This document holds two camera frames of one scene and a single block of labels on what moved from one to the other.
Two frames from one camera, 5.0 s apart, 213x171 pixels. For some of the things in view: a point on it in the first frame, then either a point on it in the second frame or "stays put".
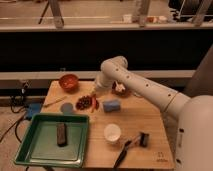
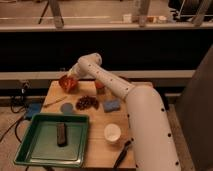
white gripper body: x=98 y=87 -> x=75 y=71
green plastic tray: x=39 y=146 stays put
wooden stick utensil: x=55 y=101 stays put
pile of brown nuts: x=84 y=102 stays put
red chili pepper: x=95 y=103 -> x=69 y=83
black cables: x=17 y=104 stays put
